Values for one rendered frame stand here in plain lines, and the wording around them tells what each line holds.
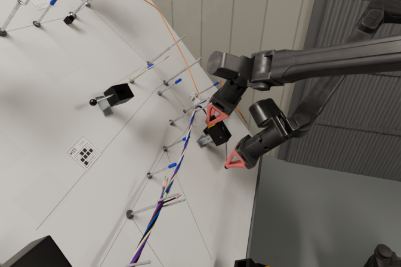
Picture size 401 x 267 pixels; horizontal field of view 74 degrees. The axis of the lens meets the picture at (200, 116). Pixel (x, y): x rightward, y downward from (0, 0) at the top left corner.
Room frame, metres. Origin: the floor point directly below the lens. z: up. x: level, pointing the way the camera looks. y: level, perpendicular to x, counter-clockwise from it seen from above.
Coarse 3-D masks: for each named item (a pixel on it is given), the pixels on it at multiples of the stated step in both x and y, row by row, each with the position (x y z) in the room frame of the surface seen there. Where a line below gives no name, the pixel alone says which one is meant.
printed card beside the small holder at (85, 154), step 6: (84, 138) 0.40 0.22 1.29; (78, 144) 0.38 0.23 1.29; (84, 144) 0.39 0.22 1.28; (90, 144) 0.39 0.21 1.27; (72, 150) 0.36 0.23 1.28; (78, 150) 0.37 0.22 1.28; (84, 150) 0.38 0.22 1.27; (90, 150) 0.38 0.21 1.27; (96, 150) 0.39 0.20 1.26; (72, 156) 0.35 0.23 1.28; (78, 156) 0.36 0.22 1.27; (84, 156) 0.37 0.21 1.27; (90, 156) 0.37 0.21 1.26; (96, 156) 0.38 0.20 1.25; (78, 162) 0.35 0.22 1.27; (84, 162) 0.36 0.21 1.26; (90, 162) 0.36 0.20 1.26; (84, 168) 0.35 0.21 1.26
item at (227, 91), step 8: (232, 80) 0.61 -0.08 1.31; (224, 88) 0.61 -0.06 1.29; (232, 88) 0.60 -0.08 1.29; (240, 88) 0.60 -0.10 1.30; (216, 96) 0.60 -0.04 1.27; (224, 96) 0.60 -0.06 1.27; (232, 96) 0.60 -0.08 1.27; (240, 96) 0.61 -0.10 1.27; (224, 104) 0.58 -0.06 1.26; (232, 104) 0.60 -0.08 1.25
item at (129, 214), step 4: (168, 196) 0.30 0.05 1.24; (172, 196) 0.30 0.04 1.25; (160, 200) 0.30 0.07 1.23; (180, 200) 0.29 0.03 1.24; (184, 200) 0.29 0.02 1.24; (156, 204) 0.30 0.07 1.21; (168, 204) 0.30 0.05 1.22; (172, 204) 0.30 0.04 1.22; (144, 208) 0.31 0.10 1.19; (148, 208) 0.31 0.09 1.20; (152, 208) 0.31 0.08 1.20; (128, 212) 0.32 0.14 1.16; (132, 212) 0.32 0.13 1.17; (136, 212) 0.31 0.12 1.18; (140, 212) 0.31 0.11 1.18; (128, 216) 0.32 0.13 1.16; (132, 216) 0.32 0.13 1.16
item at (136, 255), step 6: (162, 192) 0.32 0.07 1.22; (168, 192) 0.34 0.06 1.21; (174, 198) 0.33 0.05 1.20; (162, 204) 0.30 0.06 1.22; (156, 210) 0.29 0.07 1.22; (156, 216) 0.28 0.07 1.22; (150, 222) 0.26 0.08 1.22; (150, 228) 0.25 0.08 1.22; (144, 234) 0.24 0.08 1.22; (144, 240) 0.23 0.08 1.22; (138, 246) 0.22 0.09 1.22; (138, 252) 0.21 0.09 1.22; (132, 258) 0.21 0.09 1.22; (138, 258) 0.21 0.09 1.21
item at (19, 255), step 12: (36, 240) 0.18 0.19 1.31; (48, 240) 0.17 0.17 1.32; (24, 252) 0.16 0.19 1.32; (36, 252) 0.15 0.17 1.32; (48, 252) 0.16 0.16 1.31; (60, 252) 0.16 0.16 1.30; (12, 264) 0.14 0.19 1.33; (24, 264) 0.14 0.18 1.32; (36, 264) 0.15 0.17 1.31; (48, 264) 0.15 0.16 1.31; (60, 264) 0.15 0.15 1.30
